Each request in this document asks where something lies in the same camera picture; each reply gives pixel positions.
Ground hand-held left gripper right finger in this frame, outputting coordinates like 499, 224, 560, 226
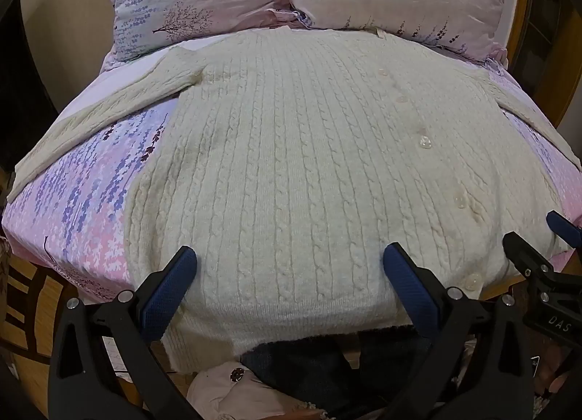
383, 242, 535, 420

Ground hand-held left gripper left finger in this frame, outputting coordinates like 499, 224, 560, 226
48, 245, 198, 420

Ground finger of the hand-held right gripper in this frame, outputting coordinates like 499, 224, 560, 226
502, 231, 555, 287
546, 209, 582, 248

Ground white cable-knit cardigan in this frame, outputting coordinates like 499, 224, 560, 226
7, 25, 582, 373

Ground pink garment with flower button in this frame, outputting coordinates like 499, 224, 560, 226
186, 359, 328, 420

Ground floral bed sheet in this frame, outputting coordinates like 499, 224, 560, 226
2, 33, 582, 307

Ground person's dark trousers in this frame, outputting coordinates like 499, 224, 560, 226
241, 324, 437, 420

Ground wooden headboard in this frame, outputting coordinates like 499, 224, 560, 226
500, 0, 582, 130

